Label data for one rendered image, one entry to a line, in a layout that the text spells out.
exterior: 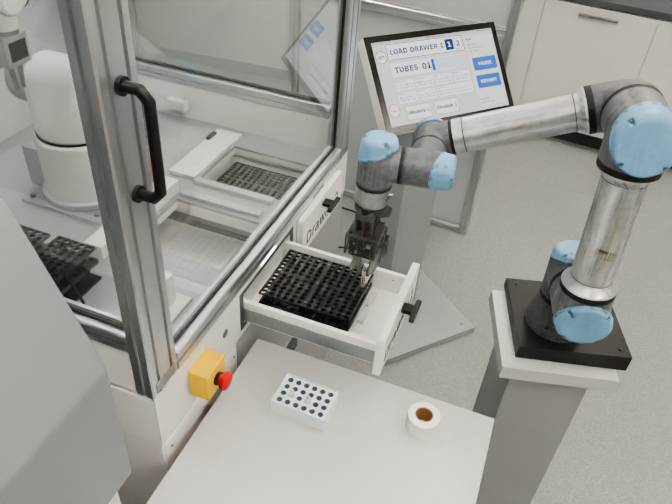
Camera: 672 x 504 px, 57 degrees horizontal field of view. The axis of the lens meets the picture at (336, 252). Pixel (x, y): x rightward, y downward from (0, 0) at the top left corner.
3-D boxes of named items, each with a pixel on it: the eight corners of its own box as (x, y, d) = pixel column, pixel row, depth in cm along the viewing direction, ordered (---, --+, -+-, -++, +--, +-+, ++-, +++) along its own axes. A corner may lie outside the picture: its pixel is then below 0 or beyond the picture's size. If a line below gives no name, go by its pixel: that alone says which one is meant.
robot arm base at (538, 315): (572, 301, 165) (582, 271, 159) (596, 341, 152) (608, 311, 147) (516, 303, 163) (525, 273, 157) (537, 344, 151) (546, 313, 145)
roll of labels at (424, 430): (436, 413, 138) (439, 402, 135) (438, 441, 132) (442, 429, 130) (404, 411, 138) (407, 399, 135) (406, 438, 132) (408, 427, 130)
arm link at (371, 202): (362, 171, 133) (399, 181, 131) (360, 189, 136) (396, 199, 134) (350, 188, 127) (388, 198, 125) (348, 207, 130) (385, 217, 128)
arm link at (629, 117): (595, 310, 146) (676, 86, 114) (606, 355, 134) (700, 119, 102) (543, 303, 148) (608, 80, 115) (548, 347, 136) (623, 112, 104)
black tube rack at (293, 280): (370, 293, 156) (373, 273, 152) (346, 340, 143) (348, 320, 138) (289, 268, 161) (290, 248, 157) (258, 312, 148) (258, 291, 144)
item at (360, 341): (406, 293, 157) (409, 275, 153) (374, 365, 138) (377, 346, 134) (262, 250, 167) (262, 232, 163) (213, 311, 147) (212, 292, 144)
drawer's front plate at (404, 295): (413, 296, 159) (420, 262, 152) (378, 377, 137) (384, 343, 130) (407, 294, 159) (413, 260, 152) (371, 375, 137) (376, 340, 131)
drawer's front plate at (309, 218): (339, 201, 190) (342, 170, 183) (301, 255, 168) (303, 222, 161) (334, 200, 190) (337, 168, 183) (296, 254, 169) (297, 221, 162)
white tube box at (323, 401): (337, 402, 138) (339, 391, 136) (323, 431, 132) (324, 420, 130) (287, 383, 141) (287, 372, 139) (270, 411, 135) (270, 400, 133)
